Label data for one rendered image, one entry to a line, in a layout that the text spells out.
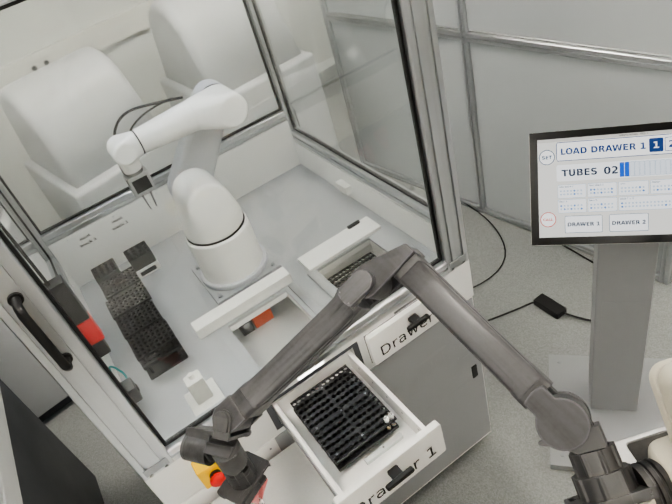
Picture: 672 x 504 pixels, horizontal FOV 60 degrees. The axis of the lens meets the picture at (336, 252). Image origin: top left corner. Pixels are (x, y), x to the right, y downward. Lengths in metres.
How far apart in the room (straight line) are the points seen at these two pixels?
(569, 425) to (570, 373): 1.63
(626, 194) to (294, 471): 1.13
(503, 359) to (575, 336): 1.78
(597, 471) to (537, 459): 1.43
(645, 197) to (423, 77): 0.70
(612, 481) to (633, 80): 1.81
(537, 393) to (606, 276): 1.04
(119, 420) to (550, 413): 0.88
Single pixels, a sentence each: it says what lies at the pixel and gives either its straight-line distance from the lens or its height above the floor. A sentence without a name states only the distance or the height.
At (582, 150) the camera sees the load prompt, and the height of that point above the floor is 1.15.
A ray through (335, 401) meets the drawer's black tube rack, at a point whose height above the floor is 0.90.
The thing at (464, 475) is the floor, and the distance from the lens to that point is 2.39.
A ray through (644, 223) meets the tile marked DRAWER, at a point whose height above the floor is 1.00.
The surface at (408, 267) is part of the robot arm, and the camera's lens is 1.02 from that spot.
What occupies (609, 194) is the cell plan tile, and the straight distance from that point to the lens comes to 1.73.
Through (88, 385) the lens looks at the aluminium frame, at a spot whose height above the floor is 1.28.
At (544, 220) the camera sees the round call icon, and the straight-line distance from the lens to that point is 1.72.
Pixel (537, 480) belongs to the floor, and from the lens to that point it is 2.37.
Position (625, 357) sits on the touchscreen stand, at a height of 0.35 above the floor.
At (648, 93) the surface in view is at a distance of 2.54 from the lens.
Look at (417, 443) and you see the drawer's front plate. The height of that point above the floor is 0.92.
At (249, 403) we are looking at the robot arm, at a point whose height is 1.24.
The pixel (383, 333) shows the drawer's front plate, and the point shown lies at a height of 0.91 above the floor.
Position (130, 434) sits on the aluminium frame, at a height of 1.10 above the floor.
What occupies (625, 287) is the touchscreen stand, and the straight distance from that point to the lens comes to 2.00.
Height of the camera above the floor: 2.09
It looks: 38 degrees down
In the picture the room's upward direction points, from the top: 18 degrees counter-clockwise
